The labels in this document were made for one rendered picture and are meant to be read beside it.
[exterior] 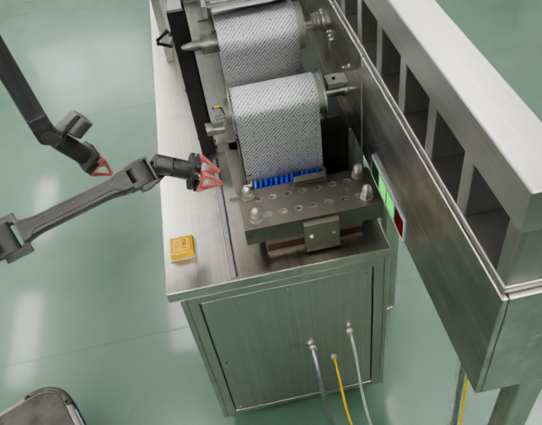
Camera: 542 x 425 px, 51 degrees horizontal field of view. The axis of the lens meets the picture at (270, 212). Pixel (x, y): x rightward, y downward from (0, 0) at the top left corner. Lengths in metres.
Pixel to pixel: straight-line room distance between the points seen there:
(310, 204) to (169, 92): 1.02
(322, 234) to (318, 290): 0.21
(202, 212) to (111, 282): 1.22
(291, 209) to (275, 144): 0.19
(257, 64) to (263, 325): 0.81
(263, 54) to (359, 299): 0.81
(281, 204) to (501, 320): 0.84
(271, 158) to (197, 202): 0.34
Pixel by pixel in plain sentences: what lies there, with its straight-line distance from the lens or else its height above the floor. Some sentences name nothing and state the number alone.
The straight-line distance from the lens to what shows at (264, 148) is 1.66.
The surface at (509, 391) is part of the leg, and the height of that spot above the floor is 0.90.
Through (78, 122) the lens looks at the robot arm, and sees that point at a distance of 1.77.
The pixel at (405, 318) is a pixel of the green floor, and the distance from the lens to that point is 2.64.
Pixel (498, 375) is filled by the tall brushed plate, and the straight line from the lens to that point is 1.15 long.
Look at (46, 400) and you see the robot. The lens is 2.44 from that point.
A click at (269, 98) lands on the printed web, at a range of 1.59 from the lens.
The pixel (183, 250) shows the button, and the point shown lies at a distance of 1.73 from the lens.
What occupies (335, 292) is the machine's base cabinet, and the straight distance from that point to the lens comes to 1.79.
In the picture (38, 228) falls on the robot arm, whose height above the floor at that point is 1.20.
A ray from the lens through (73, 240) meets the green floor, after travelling 3.28.
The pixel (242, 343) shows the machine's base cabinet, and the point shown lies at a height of 0.57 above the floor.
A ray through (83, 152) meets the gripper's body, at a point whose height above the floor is 1.16.
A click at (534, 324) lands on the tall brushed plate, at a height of 1.35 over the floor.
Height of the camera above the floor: 2.18
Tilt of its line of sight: 45 degrees down
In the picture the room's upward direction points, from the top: 9 degrees counter-clockwise
